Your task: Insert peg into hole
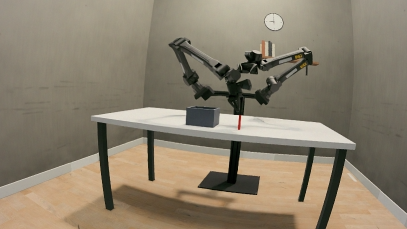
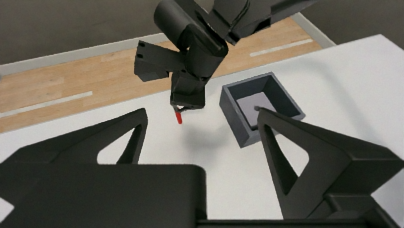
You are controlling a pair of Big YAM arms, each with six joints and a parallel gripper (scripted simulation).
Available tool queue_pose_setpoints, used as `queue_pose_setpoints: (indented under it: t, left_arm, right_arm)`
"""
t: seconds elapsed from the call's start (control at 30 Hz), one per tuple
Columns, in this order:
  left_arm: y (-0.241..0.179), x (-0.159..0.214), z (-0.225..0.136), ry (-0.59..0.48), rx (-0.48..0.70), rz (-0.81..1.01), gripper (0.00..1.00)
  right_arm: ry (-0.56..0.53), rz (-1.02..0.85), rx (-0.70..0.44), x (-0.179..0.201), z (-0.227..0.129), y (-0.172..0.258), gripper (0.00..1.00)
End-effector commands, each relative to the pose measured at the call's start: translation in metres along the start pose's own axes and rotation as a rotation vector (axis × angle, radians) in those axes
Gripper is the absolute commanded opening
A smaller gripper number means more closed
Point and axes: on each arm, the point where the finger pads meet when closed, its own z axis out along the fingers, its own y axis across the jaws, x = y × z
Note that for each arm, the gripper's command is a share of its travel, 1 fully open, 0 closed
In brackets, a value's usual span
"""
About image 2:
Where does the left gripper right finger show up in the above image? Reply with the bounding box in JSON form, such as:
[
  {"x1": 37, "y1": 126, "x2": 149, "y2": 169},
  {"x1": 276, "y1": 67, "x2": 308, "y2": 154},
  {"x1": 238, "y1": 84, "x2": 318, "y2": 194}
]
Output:
[{"x1": 257, "y1": 107, "x2": 404, "y2": 219}]

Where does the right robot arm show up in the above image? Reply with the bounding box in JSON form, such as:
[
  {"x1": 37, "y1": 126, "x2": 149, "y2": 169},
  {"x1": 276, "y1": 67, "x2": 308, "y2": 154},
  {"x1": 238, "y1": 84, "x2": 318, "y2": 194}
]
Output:
[{"x1": 134, "y1": 0, "x2": 320, "y2": 96}]

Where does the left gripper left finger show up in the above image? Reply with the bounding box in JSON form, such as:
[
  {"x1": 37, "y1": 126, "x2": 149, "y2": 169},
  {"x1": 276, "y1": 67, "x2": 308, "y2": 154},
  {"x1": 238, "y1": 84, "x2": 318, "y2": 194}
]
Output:
[{"x1": 2, "y1": 108, "x2": 148, "y2": 164}]

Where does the red cylindrical peg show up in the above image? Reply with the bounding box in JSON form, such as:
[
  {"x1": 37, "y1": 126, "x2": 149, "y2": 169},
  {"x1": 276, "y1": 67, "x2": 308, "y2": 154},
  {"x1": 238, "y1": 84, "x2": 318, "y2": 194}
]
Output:
[{"x1": 175, "y1": 112, "x2": 182, "y2": 124}]

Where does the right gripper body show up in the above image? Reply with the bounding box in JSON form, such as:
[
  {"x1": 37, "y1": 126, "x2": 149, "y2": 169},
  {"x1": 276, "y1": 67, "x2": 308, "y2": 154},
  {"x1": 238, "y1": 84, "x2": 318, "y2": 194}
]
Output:
[{"x1": 170, "y1": 59, "x2": 212, "y2": 109}]

